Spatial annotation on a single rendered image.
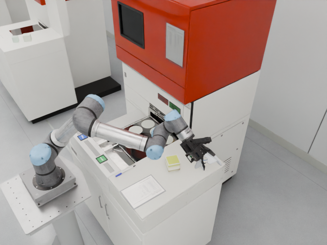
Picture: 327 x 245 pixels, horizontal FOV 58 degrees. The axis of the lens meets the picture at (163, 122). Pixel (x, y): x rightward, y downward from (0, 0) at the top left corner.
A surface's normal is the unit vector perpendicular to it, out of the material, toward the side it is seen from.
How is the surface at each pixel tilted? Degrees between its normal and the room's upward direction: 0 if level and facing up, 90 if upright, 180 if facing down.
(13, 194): 0
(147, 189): 0
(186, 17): 90
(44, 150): 7
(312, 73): 90
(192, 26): 90
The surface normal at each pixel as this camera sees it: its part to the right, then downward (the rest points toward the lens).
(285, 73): -0.79, 0.39
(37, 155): -0.03, -0.69
